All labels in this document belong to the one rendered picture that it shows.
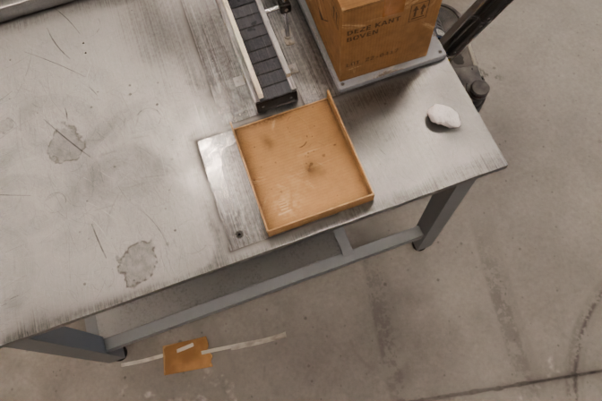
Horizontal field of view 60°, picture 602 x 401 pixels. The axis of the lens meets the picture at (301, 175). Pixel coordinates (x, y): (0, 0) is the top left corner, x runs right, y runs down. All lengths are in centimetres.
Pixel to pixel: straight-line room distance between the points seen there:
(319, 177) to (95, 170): 56
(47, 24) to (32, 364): 124
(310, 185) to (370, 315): 88
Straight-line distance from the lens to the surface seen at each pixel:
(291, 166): 127
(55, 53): 163
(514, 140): 236
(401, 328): 202
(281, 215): 123
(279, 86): 133
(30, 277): 137
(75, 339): 173
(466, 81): 211
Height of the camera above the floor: 199
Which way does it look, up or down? 67 degrees down
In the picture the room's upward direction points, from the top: 7 degrees counter-clockwise
